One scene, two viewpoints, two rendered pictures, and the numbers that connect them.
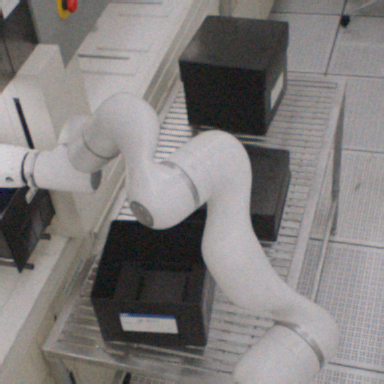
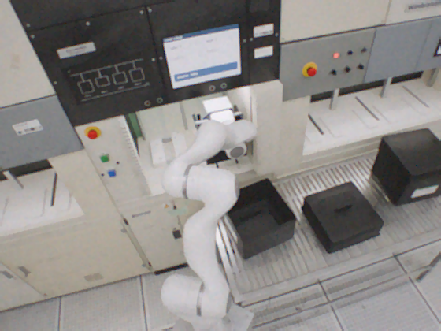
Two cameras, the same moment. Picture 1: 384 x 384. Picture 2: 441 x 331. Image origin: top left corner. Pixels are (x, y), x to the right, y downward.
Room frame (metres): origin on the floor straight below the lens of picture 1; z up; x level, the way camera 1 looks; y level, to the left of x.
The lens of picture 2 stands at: (0.64, -0.60, 2.16)
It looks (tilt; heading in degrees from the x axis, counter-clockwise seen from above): 46 degrees down; 55
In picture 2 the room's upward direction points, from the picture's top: 7 degrees counter-clockwise
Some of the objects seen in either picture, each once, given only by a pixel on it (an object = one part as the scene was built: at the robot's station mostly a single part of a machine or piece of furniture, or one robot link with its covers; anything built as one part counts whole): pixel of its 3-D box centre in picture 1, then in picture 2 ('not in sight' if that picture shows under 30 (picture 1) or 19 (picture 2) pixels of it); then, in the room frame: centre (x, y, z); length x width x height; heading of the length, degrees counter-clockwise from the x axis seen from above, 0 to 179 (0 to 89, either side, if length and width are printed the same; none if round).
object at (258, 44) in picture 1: (236, 74); (412, 166); (2.05, -0.36, 0.89); 0.29 x 0.29 x 0.25; 60
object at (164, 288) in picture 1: (157, 281); (256, 217); (1.26, 0.02, 0.85); 0.28 x 0.28 x 0.17; 73
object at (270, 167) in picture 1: (233, 185); (341, 213); (1.59, -0.25, 0.83); 0.29 x 0.29 x 0.13; 67
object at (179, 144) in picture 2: not in sight; (168, 149); (1.21, 0.69, 0.89); 0.22 x 0.21 x 0.04; 64
